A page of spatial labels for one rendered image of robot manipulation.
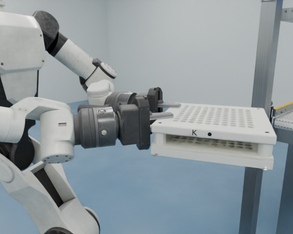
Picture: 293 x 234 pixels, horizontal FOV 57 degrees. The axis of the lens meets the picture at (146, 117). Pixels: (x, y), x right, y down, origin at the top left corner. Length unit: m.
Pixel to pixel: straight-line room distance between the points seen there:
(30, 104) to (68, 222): 0.46
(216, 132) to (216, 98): 4.56
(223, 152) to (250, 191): 0.81
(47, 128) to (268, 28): 0.92
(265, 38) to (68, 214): 0.97
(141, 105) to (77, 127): 0.14
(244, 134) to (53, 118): 0.38
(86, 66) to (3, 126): 0.59
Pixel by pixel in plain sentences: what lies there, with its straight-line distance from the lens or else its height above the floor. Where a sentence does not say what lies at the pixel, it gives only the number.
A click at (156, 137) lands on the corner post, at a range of 0.58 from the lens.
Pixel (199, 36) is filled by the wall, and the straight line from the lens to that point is 5.22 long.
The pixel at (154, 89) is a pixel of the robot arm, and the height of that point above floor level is 1.08.
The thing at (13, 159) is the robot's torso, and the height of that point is 0.86.
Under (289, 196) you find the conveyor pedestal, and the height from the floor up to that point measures 0.49.
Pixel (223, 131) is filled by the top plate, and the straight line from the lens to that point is 0.55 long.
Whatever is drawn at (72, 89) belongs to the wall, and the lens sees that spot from 6.21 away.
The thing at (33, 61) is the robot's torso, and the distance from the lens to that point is 0.90.
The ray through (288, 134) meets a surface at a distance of 1.32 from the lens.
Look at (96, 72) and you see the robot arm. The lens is 1.06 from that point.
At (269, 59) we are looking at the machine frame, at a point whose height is 1.14.
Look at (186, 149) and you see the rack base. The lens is 0.57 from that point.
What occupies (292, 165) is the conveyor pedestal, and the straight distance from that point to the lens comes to 1.46.
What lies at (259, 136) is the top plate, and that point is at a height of 1.03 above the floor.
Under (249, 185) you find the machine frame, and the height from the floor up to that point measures 0.58.
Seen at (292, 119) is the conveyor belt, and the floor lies 0.89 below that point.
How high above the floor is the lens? 1.19
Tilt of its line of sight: 14 degrees down
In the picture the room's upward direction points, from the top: straight up
